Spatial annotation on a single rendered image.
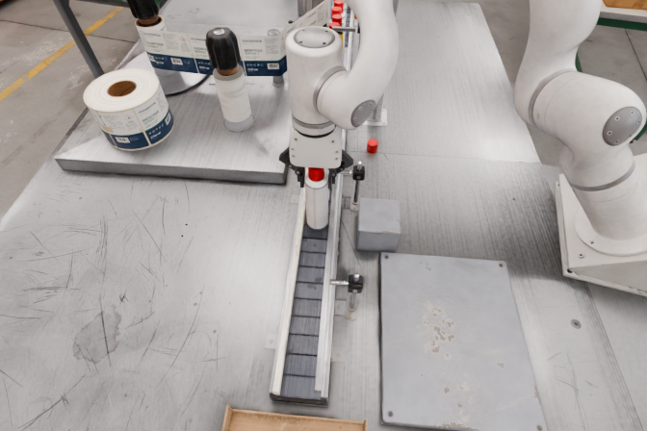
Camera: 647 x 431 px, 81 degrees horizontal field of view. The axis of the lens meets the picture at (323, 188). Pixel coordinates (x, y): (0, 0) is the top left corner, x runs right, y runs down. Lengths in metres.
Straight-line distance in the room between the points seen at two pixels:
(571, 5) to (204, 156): 0.91
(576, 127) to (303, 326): 0.62
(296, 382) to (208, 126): 0.79
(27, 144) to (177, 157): 1.95
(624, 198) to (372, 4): 0.65
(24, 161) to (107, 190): 1.72
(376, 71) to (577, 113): 0.36
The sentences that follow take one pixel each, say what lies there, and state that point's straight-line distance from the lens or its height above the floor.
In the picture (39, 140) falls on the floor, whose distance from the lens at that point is 3.02.
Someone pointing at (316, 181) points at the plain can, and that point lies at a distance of 0.78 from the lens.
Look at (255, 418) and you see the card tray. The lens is 0.85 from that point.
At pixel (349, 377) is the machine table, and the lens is 0.86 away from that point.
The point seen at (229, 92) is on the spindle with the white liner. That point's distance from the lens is 1.11.
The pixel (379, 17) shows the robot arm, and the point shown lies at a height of 1.42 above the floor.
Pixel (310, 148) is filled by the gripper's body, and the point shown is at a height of 1.17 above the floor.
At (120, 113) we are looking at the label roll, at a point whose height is 1.02.
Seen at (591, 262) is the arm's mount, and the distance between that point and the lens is 1.06.
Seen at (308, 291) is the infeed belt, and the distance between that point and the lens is 0.86.
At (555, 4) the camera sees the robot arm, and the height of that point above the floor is 1.40.
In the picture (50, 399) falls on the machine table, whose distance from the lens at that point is 1.00.
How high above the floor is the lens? 1.66
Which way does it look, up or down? 51 degrees down
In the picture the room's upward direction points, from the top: straight up
